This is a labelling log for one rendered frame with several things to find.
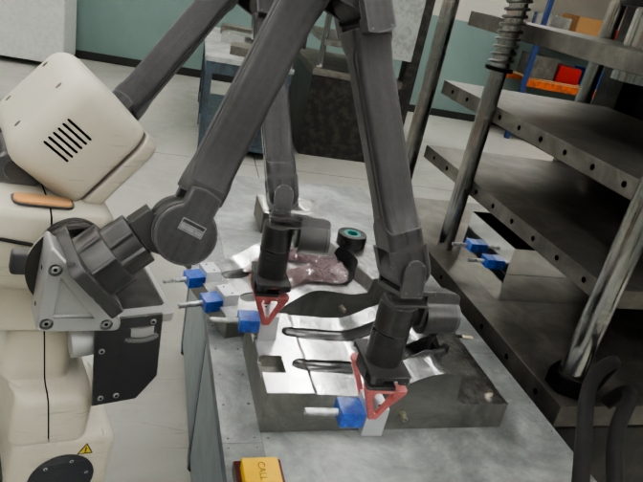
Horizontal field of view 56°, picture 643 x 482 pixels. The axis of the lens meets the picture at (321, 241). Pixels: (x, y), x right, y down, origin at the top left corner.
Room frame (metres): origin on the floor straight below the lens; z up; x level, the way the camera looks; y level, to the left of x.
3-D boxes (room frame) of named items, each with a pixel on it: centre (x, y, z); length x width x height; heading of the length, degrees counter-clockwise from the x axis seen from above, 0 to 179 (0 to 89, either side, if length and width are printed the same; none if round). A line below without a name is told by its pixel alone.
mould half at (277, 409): (1.06, -0.16, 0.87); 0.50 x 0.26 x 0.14; 109
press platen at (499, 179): (1.92, -0.85, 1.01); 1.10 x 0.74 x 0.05; 19
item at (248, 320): (1.02, 0.12, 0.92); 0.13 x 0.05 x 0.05; 108
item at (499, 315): (1.91, -0.80, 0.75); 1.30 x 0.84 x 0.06; 19
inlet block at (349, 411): (0.79, -0.09, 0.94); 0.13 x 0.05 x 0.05; 108
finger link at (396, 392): (0.79, -0.13, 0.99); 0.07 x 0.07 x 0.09; 18
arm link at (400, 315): (0.81, -0.14, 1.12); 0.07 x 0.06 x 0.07; 112
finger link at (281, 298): (1.03, 0.08, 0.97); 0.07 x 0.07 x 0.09; 18
